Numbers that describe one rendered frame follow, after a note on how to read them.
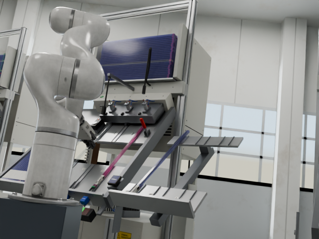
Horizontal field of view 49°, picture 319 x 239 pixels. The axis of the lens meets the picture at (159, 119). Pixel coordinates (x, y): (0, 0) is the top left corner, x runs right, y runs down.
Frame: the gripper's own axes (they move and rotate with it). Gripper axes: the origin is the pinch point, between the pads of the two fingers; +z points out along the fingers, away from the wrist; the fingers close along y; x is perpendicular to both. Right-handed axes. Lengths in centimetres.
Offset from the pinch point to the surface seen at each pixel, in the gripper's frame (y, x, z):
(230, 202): 20, -164, 279
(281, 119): -37, -264, 221
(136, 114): -17.5, -22.0, -1.3
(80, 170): -6.6, 18.3, -2.2
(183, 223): -61, 31, 7
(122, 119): -8.6, -20.2, 1.0
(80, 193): -19.0, 33.1, -6.3
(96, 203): -25.2, 33.9, -1.5
